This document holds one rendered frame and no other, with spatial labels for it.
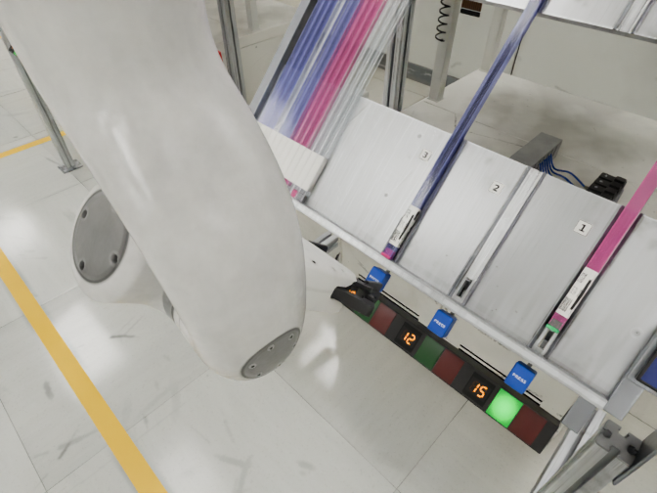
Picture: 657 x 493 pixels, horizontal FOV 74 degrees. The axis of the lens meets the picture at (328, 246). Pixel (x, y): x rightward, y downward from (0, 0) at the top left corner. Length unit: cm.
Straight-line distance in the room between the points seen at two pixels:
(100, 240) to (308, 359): 111
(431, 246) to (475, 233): 6
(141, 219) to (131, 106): 5
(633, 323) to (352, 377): 90
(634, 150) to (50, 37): 119
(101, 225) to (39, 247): 170
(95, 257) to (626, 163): 109
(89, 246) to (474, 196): 46
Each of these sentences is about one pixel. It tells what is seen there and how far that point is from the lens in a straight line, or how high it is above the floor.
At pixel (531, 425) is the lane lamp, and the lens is 61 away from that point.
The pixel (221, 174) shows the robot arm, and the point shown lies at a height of 105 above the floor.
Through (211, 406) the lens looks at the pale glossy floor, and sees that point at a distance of 134.
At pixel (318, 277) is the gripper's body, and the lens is 41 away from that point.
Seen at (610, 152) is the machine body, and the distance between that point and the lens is 122.
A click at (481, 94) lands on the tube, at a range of 64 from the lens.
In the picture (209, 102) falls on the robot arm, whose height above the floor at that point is 107.
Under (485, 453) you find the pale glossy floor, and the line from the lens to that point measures 131.
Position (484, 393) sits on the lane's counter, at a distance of 61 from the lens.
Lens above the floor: 117
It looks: 44 degrees down
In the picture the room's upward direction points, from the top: straight up
